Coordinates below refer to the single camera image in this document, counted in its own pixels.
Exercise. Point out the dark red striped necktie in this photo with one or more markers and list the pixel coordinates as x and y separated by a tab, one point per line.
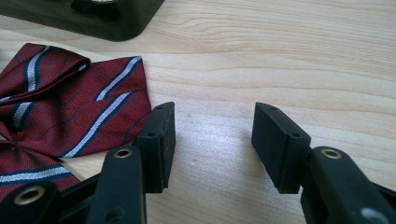
59	115

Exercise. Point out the black plastic base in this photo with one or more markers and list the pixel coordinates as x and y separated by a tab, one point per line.
93	18

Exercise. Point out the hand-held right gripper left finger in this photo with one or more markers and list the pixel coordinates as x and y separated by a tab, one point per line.
155	146

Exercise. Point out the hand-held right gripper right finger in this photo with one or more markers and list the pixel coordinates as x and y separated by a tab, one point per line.
280	146

